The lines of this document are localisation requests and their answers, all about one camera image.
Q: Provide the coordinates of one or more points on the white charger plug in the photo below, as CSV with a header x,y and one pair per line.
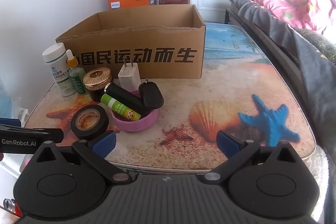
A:
x,y
128,74

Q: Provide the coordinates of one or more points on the black key fob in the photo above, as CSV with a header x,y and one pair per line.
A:
x,y
151,95

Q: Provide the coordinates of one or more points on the green lip balm stick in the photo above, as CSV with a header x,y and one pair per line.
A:
x,y
120,108

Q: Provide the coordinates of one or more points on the gold lid dark jar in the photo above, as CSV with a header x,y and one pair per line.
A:
x,y
97,78

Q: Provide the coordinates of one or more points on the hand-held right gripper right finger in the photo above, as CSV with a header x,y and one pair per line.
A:
x,y
227,144

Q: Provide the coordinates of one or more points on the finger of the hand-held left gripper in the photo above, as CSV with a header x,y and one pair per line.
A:
x,y
10,122
55,135

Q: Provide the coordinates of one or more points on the red lighter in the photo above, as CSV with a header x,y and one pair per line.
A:
x,y
15,207

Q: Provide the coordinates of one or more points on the pink blanket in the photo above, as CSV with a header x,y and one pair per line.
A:
x,y
288,8

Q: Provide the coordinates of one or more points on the light blue object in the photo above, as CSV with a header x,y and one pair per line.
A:
x,y
4,100

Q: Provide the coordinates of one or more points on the green dropper bottle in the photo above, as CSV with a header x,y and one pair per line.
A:
x,y
78,81

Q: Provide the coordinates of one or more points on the white supplement bottle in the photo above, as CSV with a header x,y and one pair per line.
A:
x,y
57,69

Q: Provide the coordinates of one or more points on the black electrical tape roll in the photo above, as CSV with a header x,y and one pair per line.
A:
x,y
101,119

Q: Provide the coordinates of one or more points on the white fluffy cloth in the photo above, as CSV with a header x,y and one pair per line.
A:
x,y
319,169

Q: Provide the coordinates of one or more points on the brown cardboard box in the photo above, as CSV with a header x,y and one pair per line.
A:
x,y
157,41

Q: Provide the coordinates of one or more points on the bed with grey sheet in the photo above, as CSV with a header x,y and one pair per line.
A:
x,y
312,69

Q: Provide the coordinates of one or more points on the black cylindrical tube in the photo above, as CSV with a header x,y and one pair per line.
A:
x,y
126,98

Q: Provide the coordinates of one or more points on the floral patterned pillow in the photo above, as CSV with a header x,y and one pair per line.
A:
x,y
320,41

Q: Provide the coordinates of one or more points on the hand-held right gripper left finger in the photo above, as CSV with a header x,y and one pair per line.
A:
x,y
106,144

